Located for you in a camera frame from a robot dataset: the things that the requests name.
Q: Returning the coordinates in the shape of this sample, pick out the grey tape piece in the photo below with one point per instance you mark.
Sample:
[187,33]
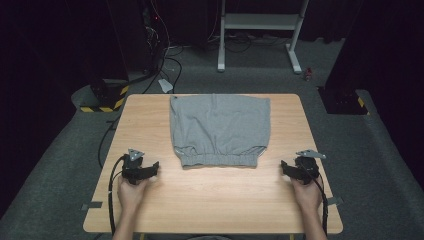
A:
[92,205]
[333,201]

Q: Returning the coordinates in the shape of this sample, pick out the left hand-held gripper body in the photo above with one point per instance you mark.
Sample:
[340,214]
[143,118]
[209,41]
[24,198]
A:
[131,168]

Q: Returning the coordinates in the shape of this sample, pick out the white metal stand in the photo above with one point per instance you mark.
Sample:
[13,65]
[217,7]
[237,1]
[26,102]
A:
[261,21]

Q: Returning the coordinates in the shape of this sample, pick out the dark equipment rack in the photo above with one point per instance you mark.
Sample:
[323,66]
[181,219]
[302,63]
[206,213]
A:
[151,36]

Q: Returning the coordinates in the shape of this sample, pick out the small red floor object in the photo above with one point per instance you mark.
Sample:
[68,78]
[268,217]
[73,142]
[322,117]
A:
[308,74]

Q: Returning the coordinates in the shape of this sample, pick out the person's left hand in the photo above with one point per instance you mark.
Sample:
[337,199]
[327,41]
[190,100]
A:
[130,196]

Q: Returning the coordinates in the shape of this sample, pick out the black yellow-striped stand base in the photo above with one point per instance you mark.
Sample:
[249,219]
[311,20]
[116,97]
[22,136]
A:
[106,96]
[343,101]

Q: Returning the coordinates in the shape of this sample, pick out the grey flat floor piece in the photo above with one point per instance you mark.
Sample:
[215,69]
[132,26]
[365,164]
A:
[165,85]

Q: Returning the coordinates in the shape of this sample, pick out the grey shorts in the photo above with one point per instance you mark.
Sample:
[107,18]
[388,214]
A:
[218,130]

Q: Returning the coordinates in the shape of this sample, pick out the person's right hand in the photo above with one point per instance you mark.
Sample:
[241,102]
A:
[307,196]

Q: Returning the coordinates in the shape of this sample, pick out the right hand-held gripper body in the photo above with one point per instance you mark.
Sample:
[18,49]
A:
[309,168]

